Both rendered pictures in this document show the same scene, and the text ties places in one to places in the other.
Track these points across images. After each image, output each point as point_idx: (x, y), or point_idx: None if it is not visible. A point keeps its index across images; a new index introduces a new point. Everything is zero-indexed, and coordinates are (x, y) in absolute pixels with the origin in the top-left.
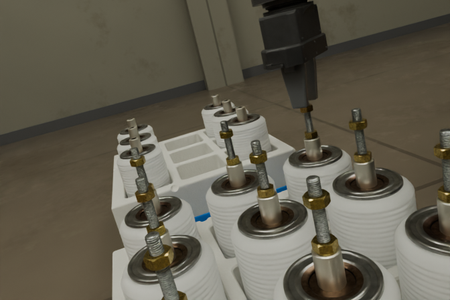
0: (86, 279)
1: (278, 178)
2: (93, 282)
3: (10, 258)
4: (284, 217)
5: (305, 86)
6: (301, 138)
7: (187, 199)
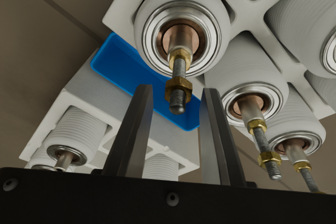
0: None
1: (97, 86)
2: (198, 139)
3: (190, 177)
4: None
5: (226, 122)
6: None
7: (163, 135)
